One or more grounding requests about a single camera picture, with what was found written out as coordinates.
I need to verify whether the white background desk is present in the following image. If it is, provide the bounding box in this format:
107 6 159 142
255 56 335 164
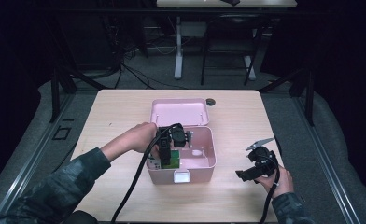
156 0 298 81

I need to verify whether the bundle of floor cables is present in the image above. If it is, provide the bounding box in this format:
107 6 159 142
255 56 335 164
103 15 189 91

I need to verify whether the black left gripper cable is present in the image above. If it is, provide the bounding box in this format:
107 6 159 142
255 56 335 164
110 122 183 224

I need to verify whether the person's right hand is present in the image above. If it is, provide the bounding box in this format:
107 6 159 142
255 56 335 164
255 166 294 200

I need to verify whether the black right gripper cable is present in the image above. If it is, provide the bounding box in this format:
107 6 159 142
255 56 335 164
259 167 282 224

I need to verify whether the metal floor rail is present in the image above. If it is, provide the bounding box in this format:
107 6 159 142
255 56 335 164
291 96 361 224
0 92 77 224

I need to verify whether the person's left hand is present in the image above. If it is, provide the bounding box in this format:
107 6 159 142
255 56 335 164
120 121 159 157

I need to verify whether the green carton box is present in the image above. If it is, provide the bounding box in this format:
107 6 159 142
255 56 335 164
147 149 181 171

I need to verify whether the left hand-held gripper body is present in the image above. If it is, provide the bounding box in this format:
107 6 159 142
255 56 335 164
156 122 193 148

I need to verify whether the black frame post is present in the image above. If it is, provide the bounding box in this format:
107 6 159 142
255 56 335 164
49 66 77 123
259 66 316 127

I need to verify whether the black chair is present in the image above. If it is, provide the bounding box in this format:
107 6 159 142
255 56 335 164
200 13 264 87

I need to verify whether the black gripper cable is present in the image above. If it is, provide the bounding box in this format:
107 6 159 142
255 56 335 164
110 122 183 224
259 167 282 224

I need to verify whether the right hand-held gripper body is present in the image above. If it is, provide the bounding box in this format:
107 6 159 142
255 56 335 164
246 137 280 180

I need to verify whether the pink storage box with handle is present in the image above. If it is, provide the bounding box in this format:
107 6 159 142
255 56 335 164
146 98 218 185

